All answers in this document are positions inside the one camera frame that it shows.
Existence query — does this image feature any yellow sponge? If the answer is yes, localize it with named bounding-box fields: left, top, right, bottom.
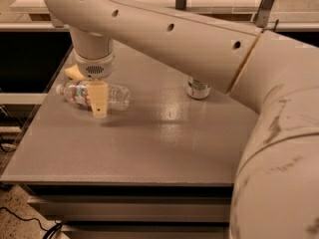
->
left=64, top=65, right=87, bottom=81

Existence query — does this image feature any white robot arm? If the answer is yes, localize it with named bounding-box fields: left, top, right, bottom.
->
left=44, top=0, right=319, bottom=239

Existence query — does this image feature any clear plastic water bottle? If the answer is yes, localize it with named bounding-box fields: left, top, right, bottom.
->
left=56, top=81, right=131, bottom=112

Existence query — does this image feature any right metal frame strut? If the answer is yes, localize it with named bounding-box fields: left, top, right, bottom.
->
left=254, top=0, right=275, bottom=28

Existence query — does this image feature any black cable left floor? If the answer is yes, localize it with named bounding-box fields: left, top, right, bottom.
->
left=0, top=205, right=64, bottom=239

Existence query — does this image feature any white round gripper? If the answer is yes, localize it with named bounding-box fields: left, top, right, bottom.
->
left=74, top=52, right=115, bottom=119

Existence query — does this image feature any silver green soda can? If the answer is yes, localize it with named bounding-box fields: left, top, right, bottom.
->
left=186, top=77, right=210, bottom=100

